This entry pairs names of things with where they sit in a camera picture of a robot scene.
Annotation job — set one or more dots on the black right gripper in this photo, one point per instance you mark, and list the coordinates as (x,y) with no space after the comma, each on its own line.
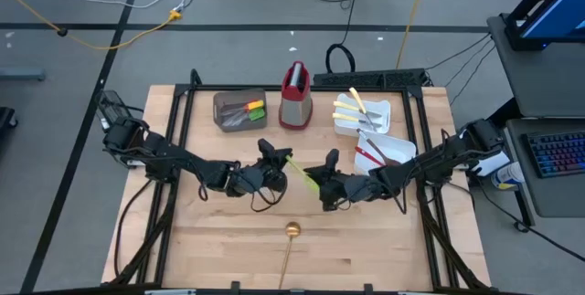
(345,190)

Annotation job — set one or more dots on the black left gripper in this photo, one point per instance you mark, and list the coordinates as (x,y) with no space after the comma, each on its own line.
(256,181)

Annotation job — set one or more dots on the lime green silicone spoon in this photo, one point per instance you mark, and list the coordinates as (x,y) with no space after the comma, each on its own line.
(301,174)

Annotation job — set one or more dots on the red silicone spoon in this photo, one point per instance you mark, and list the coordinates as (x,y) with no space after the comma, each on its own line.
(368,155)

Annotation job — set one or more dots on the gold metal spoon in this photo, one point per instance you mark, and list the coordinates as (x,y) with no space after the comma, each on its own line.
(292,229)

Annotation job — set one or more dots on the brown wooden spoon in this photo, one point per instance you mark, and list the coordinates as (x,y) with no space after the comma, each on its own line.
(377,149)

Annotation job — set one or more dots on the white plastic bin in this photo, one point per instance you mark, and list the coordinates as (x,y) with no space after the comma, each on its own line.
(402,149)
(384,108)

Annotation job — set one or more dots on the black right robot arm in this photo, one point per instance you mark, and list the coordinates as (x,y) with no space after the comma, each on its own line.
(439,158)

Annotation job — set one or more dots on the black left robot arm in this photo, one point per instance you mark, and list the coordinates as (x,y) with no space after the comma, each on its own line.
(183,160)

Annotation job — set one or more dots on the grey translucent plastic bin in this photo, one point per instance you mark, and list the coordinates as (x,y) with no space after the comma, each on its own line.
(228,98)

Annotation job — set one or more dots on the long black vented box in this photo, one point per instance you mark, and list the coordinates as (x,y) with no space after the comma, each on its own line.
(365,78)

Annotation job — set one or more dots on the white box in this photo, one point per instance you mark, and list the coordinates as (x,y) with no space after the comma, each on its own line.
(491,165)

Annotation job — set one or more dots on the black power supply box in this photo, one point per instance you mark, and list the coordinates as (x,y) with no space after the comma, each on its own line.
(112,108)

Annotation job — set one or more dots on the white blue yellow canister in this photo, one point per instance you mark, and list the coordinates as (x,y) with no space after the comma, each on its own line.
(507,176)

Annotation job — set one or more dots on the backlit rainbow keyboard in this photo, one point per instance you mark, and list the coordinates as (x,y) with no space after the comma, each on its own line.
(557,153)

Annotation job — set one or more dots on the grey computer cart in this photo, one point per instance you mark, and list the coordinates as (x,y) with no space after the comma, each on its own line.
(539,80)

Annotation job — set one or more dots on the black computer monitor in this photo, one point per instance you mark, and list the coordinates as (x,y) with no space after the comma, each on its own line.
(555,12)

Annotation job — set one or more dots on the black aluminium table frame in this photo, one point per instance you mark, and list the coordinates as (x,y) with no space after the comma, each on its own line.
(205,88)

